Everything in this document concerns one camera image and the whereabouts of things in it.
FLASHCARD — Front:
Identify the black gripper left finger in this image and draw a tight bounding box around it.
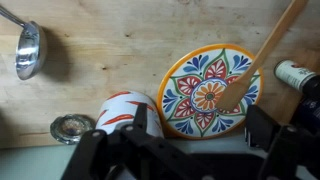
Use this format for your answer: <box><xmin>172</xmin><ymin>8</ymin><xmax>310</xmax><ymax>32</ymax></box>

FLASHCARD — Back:
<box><xmin>61</xmin><ymin>103</ymin><xmax>214</xmax><ymax>180</ymax></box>

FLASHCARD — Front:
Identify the wooden spoon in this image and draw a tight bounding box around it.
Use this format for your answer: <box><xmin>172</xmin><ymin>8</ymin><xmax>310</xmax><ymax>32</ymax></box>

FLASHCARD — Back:
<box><xmin>214</xmin><ymin>0</ymin><xmax>309</xmax><ymax>113</ymax></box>

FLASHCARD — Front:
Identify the small jar with black lid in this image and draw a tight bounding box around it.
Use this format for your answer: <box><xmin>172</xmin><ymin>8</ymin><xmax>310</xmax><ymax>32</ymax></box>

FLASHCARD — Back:
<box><xmin>273</xmin><ymin>59</ymin><xmax>320</xmax><ymax>101</ymax></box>

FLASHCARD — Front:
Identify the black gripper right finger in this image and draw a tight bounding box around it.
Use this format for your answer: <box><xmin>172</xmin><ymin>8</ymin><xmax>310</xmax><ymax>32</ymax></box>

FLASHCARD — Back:
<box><xmin>245</xmin><ymin>104</ymin><xmax>320</xmax><ymax>180</ymax></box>

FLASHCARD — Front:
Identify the shiny metal ladle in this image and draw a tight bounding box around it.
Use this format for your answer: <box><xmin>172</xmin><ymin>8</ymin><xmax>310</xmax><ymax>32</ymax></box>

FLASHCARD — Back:
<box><xmin>0</xmin><ymin>4</ymin><xmax>48</xmax><ymax>81</ymax></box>

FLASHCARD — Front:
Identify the white crock with orange fish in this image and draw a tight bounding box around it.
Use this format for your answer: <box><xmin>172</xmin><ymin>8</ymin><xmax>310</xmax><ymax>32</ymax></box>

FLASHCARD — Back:
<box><xmin>94</xmin><ymin>90</ymin><xmax>165</xmax><ymax>139</ymax></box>

